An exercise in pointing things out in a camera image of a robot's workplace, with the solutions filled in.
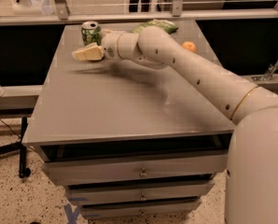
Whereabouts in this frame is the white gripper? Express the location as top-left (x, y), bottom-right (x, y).
top-left (72, 31), bottom-right (126, 61)

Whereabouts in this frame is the green soda can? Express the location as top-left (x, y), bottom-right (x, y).
top-left (81, 21), bottom-right (102, 46)

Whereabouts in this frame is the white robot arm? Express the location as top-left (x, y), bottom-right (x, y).
top-left (82, 26), bottom-right (278, 224)

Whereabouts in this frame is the grey metal railing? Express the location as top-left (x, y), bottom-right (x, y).
top-left (0, 0), bottom-right (278, 25)

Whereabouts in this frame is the green chip bag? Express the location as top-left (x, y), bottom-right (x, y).
top-left (132, 19), bottom-right (178, 34)

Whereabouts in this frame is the grey drawer cabinet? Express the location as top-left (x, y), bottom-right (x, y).
top-left (23, 25), bottom-right (234, 220)

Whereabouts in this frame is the orange fruit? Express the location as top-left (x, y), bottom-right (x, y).
top-left (182, 41), bottom-right (197, 52)

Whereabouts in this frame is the top drawer knob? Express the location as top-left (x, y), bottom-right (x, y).
top-left (139, 168), bottom-right (148, 178)

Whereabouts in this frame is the black tripod stand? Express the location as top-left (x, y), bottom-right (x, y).
top-left (0, 117), bottom-right (31, 178)

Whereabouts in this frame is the middle drawer knob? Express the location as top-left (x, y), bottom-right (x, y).
top-left (139, 193), bottom-right (147, 202)

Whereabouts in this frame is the blue floor tape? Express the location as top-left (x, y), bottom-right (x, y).
top-left (63, 197), bottom-right (103, 224)

